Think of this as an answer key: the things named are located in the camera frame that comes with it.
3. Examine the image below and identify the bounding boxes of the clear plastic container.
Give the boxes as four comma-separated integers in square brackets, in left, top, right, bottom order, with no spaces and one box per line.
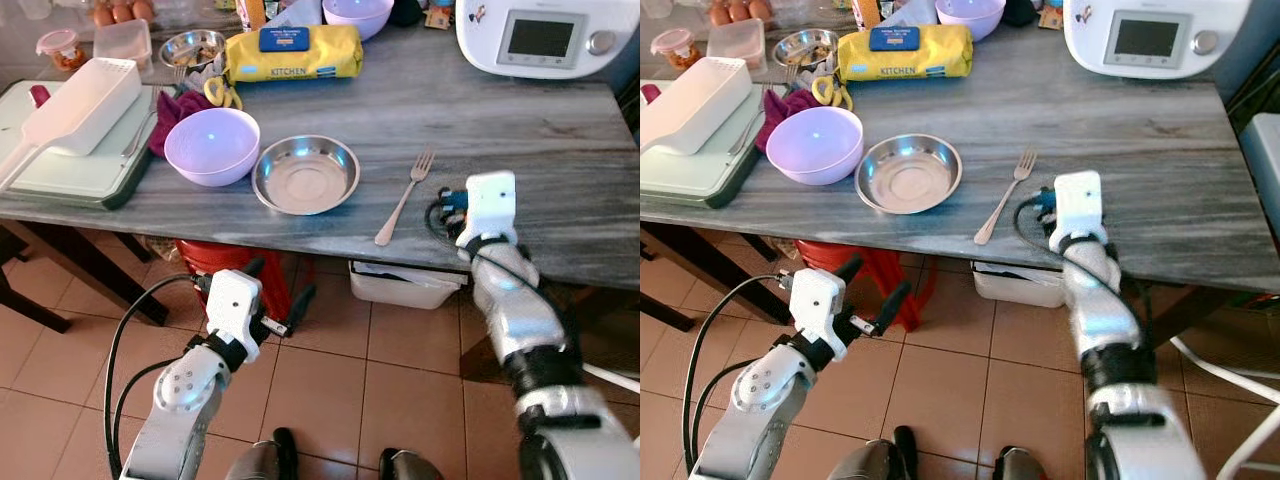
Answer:
[93,20,154,74]
[706,18,767,71]

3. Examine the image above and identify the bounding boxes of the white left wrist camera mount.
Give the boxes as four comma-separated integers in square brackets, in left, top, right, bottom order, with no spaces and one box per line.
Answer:
[790,268,851,346]
[205,268,269,346]

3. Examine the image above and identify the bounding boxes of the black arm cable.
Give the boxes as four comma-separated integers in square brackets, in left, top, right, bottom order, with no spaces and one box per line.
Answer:
[426,198,561,331]
[103,273,216,476]
[683,275,801,476]
[1013,198,1151,331]

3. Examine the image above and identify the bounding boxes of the red plastic stool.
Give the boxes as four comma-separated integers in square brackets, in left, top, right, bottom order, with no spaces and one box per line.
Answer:
[175,238,301,321]
[795,238,926,331]

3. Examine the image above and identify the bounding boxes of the clear jar red lid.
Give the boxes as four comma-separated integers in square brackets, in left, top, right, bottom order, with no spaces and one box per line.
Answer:
[650,27,701,71]
[35,28,87,73]

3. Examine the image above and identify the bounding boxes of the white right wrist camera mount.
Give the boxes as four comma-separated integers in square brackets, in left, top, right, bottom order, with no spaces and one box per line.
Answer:
[458,170,519,251]
[1052,170,1106,251]

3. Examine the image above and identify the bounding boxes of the grey robot left leg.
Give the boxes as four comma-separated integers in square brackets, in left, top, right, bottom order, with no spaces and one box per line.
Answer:
[225,428,299,480]
[830,425,919,480]

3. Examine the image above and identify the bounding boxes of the white plastic storage bin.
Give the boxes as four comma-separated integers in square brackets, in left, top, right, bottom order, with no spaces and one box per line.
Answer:
[970,260,1066,309]
[348,258,471,311]

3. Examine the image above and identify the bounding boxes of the lilac plastic bowl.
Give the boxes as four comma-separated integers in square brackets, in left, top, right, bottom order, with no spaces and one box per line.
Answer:
[935,0,1007,41]
[322,0,395,41]
[765,105,865,186]
[164,107,262,188]

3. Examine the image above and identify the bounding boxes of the maroon cloth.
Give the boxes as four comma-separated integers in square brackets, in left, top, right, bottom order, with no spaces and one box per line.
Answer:
[755,85,821,153]
[148,85,216,159]

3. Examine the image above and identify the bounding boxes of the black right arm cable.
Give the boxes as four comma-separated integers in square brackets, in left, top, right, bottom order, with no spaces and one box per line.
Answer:
[426,198,561,331]
[1013,198,1151,331]

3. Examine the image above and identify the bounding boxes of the pale green cutting board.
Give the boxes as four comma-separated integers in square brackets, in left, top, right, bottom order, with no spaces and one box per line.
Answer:
[0,78,159,211]
[640,80,771,209]

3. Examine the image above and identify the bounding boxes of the grey robot leg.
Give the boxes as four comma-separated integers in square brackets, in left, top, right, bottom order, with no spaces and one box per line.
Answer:
[993,445,1046,480]
[830,425,919,480]
[225,428,299,480]
[378,448,441,480]

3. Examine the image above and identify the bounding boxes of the white metal rack frame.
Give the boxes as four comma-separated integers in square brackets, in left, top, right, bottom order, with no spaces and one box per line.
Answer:
[1170,335,1280,480]
[585,360,641,396]

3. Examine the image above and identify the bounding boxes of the small steel bowl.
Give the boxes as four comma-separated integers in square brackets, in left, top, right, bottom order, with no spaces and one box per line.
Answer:
[158,29,229,73]
[772,28,841,71]

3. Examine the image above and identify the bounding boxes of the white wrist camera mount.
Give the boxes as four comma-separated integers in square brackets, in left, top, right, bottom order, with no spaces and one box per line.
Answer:
[790,268,851,346]
[1052,170,1106,251]
[205,268,269,346]
[458,170,519,251]

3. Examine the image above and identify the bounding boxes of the yellow handled scissors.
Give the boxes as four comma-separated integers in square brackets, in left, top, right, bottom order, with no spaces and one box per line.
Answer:
[203,75,243,111]
[810,75,851,111]

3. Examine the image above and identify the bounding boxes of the grey top dark wooden table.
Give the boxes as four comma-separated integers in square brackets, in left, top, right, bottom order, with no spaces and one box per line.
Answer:
[640,20,1280,351]
[0,20,641,386]

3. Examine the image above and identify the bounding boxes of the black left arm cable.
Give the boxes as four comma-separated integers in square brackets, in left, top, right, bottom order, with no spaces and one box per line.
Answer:
[103,273,216,476]
[683,275,801,476]

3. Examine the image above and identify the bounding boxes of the steel fork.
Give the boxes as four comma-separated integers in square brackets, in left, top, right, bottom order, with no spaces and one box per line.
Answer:
[974,150,1039,247]
[374,150,437,248]

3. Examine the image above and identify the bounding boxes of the grey robot right leg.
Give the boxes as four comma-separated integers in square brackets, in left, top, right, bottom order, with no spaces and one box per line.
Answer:
[378,448,441,480]
[993,445,1046,480]

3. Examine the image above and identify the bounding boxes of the yellow kitchen towel package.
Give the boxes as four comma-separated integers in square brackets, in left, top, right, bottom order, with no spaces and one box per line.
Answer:
[222,24,365,84]
[835,24,974,83]

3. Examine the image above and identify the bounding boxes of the white food processor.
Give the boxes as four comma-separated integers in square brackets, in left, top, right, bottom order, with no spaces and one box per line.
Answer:
[455,0,636,81]
[1063,0,1253,81]

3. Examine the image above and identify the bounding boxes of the shallow steel plate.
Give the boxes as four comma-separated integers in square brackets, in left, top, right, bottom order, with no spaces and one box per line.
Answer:
[251,134,361,216]
[855,133,964,215]

